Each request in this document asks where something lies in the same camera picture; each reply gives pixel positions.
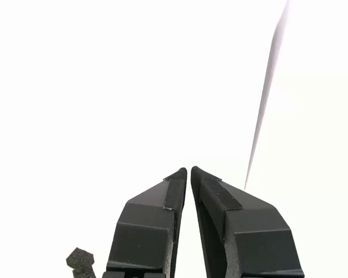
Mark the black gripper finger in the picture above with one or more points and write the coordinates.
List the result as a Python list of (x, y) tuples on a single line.
[(145, 231), (258, 240)]

